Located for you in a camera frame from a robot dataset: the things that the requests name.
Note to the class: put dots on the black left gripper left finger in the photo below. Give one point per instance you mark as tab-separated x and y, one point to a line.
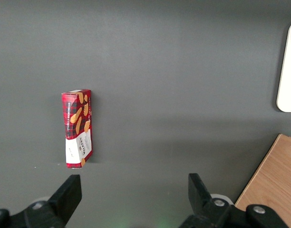
62	202

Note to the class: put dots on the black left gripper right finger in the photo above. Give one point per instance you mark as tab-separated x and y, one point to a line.
200	199

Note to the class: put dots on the wooden drawer cabinet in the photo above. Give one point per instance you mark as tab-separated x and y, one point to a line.
271	180

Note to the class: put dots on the red tartan shortbread box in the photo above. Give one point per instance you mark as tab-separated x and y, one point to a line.
77	128

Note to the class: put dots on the beige plastic tray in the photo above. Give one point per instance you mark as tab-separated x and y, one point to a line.
290	71

